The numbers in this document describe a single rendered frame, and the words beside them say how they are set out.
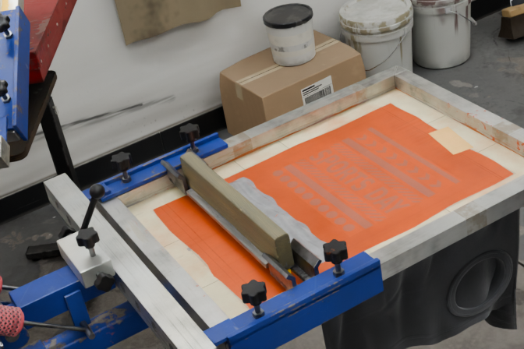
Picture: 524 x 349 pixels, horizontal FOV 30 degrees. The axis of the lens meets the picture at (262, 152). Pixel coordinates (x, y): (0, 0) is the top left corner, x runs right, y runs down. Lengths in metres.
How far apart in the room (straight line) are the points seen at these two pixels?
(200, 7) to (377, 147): 1.93
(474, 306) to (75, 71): 2.23
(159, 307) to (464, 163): 0.72
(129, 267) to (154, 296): 0.10
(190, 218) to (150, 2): 1.94
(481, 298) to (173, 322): 0.72
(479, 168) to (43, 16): 1.30
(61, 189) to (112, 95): 1.96
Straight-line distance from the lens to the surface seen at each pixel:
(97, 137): 4.00
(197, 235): 1.92
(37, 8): 2.81
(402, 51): 4.21
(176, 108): 4.10
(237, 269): 1.81
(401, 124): 2.17
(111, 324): 1.84
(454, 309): 2.01
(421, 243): 1.75
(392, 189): 1.96
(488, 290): 2.08
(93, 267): 1.71
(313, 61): 4.00
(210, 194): 1.90
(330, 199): 1.95
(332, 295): 1.66
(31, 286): 1.78
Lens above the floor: 2.05
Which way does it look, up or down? 31 degrees down
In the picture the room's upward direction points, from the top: 11 degrees counter-clockwise
